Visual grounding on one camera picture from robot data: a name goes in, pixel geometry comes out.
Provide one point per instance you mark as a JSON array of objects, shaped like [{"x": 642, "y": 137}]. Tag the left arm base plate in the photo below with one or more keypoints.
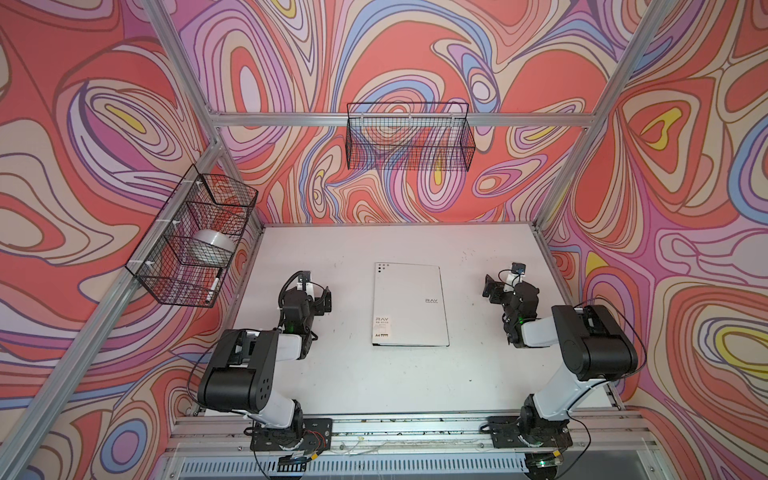
[{"x": 307, "y": 436}]

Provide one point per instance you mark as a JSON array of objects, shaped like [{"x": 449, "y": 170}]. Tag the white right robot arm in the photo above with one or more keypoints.
[{"x": 594, "y": 351}]

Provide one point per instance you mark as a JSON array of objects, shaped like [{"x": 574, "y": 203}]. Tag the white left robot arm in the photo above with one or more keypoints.
[{"x": 240, "y": 375}]

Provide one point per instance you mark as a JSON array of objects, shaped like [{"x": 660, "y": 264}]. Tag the aluminium front rail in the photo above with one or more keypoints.
[{"x": 597, "y": 444}]

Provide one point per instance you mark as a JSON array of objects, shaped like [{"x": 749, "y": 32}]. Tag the black wire basket rear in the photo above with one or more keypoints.
[{"x": 409, "y": 136}]

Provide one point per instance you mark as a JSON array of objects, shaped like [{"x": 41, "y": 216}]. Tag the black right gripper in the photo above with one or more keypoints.
[{"x": 497, "y": 290}]

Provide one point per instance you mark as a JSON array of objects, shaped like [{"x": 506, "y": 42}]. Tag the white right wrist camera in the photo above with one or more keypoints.
[{"x": 515, "y": 274}]

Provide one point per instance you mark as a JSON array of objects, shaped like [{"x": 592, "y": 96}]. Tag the white and black file folder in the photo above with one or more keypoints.
[{"x": 408, "y": 306}]

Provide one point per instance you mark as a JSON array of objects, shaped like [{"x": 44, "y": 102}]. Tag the black wire basket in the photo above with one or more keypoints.
[
  {"x": 174, "y": 269},
  {"x": 409, "y": 136}
]

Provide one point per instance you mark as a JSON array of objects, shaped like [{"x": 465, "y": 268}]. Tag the silver tape roll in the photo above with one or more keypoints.
[{"x": 215, "y": 239}]

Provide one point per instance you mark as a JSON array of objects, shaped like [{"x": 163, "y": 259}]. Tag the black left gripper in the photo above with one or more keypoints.
[{"x": 321, "y": 304}]

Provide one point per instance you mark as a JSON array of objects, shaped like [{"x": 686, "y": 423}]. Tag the aluminium frame post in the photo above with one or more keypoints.
[{"x": 217, "y": 153}]

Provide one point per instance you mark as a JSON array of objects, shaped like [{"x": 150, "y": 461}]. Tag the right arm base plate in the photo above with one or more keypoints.
[{"x": 532, "y": 433}]

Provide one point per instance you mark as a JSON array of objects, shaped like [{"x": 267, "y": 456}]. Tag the black wire basket left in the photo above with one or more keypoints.
[{"x": 174, "y": 269}]

